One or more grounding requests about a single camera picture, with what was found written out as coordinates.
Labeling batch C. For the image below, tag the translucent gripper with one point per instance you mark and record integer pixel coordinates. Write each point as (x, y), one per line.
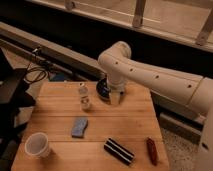
(115, 97)

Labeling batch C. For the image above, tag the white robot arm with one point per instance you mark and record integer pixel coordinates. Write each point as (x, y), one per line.
(190, 90)

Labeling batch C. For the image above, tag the dark round bowl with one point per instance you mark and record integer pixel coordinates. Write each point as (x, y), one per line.
(103, 90)

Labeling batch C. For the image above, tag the clear plastic bottle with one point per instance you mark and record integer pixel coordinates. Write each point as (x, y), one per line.
(84, 97)

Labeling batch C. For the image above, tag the blue sponge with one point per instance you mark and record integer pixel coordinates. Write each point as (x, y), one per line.
(79, 126)

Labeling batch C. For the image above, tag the black white striped block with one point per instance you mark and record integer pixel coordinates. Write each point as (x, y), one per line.
(118, 151)

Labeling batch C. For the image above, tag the red brown oblong object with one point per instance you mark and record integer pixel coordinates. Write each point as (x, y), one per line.
(152, 151)

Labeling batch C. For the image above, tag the white plastic cup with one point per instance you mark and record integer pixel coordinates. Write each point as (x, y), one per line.
(37, 145)

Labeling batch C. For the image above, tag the black equipment at left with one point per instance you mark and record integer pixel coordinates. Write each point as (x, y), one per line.
(13, 96)

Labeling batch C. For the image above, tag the wooden railing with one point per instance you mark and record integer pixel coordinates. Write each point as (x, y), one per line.
(187, 22)

